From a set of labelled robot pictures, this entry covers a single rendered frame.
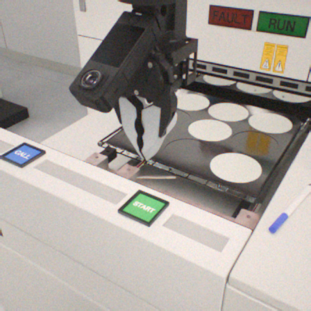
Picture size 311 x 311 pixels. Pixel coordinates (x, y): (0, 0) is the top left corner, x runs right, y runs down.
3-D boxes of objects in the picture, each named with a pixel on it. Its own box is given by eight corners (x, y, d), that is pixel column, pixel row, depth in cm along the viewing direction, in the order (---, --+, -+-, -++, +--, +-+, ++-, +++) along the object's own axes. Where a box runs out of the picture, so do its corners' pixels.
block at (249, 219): (239, 219, 63) (241, 207, 61) (259, 228, 61) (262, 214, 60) (221, 250, 57) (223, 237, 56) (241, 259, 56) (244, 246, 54)
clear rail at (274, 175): (305, 121, 91) (306, 115, 90) (311, 122, 90) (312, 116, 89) (252, 205, 65) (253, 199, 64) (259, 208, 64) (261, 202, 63)
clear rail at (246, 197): (100, 144, 82) (99, 139, 81) (262, 203, 65) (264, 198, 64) (96, 146, 81) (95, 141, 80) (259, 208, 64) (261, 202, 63)
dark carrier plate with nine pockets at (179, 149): (181, 90, 105) (181, 88, 104) (303, 120, 90) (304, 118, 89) (106, 144, 81) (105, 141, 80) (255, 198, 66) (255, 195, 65)
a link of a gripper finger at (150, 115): (183, 149, 51) (186, 88, 46) (160, 170, 47) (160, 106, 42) (164, 143, 52) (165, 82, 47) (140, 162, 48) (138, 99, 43)
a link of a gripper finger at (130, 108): (164, 143, 52) (165, 82, 47) (140, 162, 48) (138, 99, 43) (146, 137, 54) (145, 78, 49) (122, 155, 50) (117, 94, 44)
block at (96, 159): (96, 162, 77) (95, 150, 76) (109, 167, 76) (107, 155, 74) (70, 182, 72) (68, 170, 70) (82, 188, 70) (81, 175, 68)
